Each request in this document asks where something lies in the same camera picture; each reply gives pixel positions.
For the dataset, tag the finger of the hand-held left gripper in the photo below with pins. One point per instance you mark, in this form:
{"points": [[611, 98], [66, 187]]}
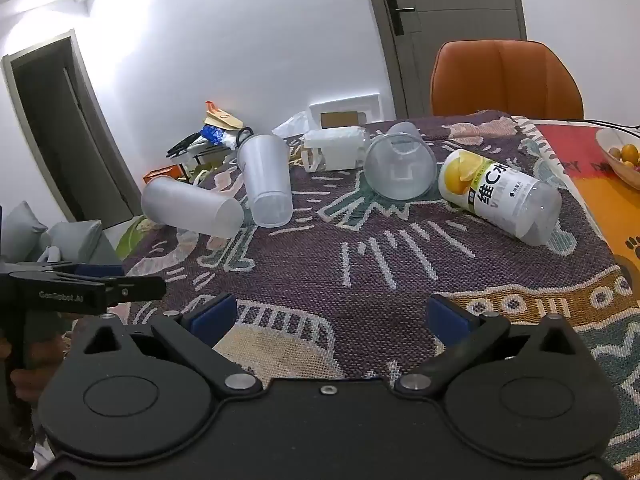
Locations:
{"points": [[97, 270], [137, 289]]}

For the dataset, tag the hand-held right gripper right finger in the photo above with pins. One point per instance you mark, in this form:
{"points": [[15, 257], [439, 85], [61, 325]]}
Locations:
{"points": [[446, 321]]}

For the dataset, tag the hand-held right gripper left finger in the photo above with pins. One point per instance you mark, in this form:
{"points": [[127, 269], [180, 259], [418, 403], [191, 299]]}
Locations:
{"points": [[214, 319]]}

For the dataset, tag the frosted plastic cup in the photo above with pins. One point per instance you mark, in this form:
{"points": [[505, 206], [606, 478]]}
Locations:
{"points": [[192, 206], [267, 180]]}

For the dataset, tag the clear plastic cup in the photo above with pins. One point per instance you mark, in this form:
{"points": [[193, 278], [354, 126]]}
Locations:
{"points": [[400, 165]]}

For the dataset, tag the person's left hand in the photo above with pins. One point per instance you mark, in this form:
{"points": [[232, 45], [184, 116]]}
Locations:
{"points": [[24, 384]]}

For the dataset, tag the green yellow bag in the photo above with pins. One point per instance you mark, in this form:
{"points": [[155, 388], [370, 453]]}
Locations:
{"points": [[131, 237]]}

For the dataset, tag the printed purple blanket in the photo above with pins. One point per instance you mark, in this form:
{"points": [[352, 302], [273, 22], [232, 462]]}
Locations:
{"points": [[375, 260]]}

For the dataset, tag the small orange box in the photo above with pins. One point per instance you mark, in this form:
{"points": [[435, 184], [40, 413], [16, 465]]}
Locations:
{"points": [[162, 174]]}

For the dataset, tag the yellow label plastic bottle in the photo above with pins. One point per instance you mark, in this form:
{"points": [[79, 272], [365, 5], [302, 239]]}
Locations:
{"points": [[500, 195]]}

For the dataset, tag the blue white snack packet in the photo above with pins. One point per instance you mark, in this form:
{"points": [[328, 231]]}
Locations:
{"points": [[217, 136]]}

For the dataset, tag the orange printed mat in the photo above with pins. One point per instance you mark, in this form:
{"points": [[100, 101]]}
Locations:
{"points": [[600, 210]]}

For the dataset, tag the beige paper packet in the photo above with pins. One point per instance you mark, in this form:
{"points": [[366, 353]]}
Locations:
{"points": [[222, 119]]}

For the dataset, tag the white plastic bag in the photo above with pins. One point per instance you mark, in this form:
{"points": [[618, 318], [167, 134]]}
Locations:
{"points": [[292, 125], [337, 147]]}

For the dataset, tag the white fruit bowl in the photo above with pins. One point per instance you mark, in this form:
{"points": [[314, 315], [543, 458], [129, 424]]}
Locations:
{"points": [[612, 160]]}

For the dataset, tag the white cardboard box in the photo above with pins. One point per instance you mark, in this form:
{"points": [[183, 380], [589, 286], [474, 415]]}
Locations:
{"points": [[345, 110]]}

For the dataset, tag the orange fruits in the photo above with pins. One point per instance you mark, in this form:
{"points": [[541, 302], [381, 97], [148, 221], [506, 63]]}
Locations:
{"points": [[625, 154]]}

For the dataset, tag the orange chair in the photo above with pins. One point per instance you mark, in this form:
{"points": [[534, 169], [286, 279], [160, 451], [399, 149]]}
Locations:
{"points": [[500, 80]]}

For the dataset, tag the grey door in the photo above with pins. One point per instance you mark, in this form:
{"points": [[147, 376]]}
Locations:
{"points": [[450, 35]]}

